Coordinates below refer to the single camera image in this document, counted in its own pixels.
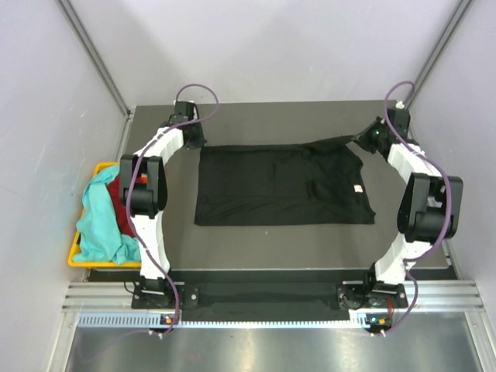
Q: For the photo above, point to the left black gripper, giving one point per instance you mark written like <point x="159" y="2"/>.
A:
<point x="199" y="142"/>

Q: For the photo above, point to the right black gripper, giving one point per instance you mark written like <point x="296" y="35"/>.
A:
<point x="363" y="137"/>

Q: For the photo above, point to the black t-shirt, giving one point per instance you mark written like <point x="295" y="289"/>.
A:
<point x="282" y="185"/>

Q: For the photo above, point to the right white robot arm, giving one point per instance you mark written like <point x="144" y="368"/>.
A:
<point x="430" y="208"/>

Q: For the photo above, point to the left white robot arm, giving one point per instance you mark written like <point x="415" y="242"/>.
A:
<point x="143" y="187"/>

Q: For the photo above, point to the dark red t-shirt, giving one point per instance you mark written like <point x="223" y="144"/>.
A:
<point x="119" y="208"/>

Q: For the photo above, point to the teal t-shirt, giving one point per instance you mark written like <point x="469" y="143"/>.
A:
<point x="102" y="221"/>

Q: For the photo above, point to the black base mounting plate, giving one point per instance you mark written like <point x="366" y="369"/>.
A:
<point x="256" y="295"/>

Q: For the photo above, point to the right aluminium frame post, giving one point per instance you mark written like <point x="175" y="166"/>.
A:
<point x="449" y="30"/>

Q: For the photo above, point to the aluminium frame post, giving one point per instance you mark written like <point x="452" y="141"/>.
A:
<point x="94" y="56"/>
<point x="449" y="30"/>

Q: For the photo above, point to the left aluminium frame post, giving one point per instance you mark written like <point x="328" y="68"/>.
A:
<point x="94" y="56"/>

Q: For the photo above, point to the slotted grey cable duct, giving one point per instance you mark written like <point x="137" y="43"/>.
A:
<point x="163" y="321"/>

